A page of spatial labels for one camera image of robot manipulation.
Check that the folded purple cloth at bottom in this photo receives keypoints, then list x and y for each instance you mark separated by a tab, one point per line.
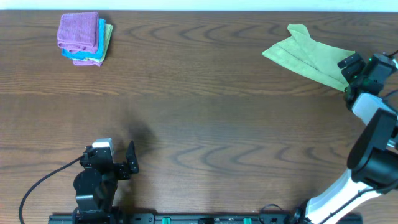
86	63

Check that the green microfiber cloth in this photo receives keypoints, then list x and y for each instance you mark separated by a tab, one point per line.
309	58

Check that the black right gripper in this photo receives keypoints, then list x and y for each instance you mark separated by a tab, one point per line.
352	69

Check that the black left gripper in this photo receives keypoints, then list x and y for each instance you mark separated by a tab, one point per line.
119	169

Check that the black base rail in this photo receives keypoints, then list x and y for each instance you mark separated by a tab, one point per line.
148	218

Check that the folded yellow-green cloth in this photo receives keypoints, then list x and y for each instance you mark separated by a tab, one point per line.
107	38

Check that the folded blue cloth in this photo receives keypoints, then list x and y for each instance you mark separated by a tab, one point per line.
83	55

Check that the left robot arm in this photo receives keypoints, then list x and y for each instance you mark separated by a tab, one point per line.
96	186

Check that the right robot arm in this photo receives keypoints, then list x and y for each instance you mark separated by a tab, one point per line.
372	162

